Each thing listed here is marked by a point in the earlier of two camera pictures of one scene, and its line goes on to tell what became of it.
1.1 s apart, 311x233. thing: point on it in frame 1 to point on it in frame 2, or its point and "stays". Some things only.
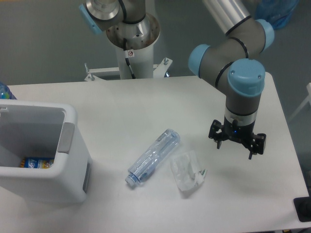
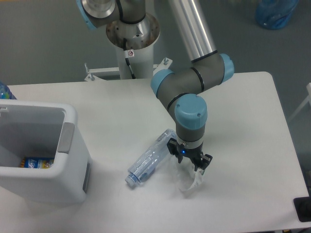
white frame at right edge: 308,88 stays
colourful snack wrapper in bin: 34,162 stays
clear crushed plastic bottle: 142,168 stays
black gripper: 245,133 to 194,154
